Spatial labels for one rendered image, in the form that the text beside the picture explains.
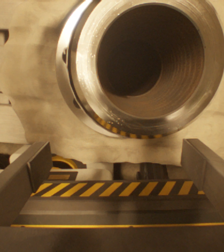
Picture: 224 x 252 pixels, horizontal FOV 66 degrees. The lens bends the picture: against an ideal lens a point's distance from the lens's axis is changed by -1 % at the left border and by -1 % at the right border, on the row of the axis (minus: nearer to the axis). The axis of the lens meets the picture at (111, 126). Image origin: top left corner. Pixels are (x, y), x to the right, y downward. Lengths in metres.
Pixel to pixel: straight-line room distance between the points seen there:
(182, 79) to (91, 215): 0.21
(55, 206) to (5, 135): 0.25
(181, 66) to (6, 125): 0.39
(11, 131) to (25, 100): 0.09
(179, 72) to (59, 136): 0.29
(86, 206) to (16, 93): 0.26
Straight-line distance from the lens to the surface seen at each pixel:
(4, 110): 0.45
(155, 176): 0.44
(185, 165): 0.17
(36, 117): 0.41
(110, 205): 0.26
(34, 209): 0.29
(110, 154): 0.37
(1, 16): 0.45
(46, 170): 0.16
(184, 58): 0.17
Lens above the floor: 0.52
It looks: 73 degrees down
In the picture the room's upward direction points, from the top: 177 degrees counter-clockwise
